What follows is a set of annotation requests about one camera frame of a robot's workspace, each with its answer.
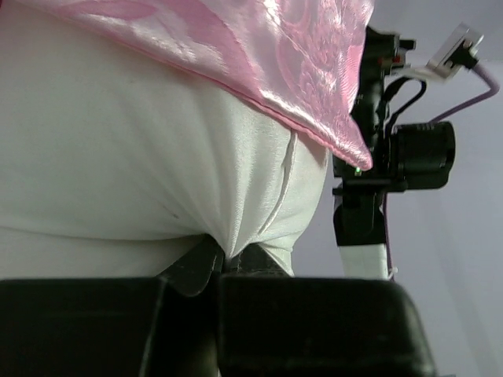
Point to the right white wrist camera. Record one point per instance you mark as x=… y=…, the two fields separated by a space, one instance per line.
x=458 y=51

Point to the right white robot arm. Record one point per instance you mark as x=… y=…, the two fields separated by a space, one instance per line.
x=360 y=224

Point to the pink pillowcase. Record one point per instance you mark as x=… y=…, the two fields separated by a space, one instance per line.
x=297 y=61

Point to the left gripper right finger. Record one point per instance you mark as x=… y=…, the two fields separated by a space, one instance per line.
x=274 y=325

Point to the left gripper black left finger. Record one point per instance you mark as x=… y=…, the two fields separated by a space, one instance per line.
x=151 y=326

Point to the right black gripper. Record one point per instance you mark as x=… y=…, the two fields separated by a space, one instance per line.
x=413 y=156

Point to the white pillow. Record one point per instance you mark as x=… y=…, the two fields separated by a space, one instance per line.
x=113 y=164

